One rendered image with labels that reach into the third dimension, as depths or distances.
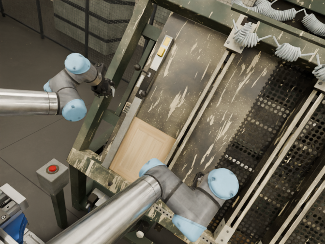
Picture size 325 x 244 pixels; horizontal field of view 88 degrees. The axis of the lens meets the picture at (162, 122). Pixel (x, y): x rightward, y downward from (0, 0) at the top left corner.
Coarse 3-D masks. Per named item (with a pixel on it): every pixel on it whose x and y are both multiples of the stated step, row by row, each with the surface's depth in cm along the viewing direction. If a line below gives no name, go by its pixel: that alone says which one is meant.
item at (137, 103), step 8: (168, 48) 105; (152, 64) 106; (160, 64) 106; (152, 80) 108; (136, 104) 109; (128, 112) 111; (136, 112) 111; (128, 120) 111; (120, 128) 112; (128, 128) 113; (120, 136) 112; (112, 144) 114; (120, 144) 115; (112, 152) 114; (104, 160) 116; (112, 160) 116
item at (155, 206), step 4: (156, 204) 109; (156, 208) 108; (160, 208) 108; (160, 212) 108; (164, 212) 107; (168, 216) 107; (172, 216) 106; (200, 236) 103; (204, 236) 103; (204, 240) 103; (208, 240) 103
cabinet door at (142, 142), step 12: (132, 132) 113; (144, 132) 111; (156, 132) 110; (132, 144) 114; (144, 144) 112; (156, 144) 110; (168, 144) 108; (120, 156) 115; (132, 156) 114; (144, 156) 112; (156, 156) 110; (120, 168) 116; (132, 168) 115; (132, 180) 115
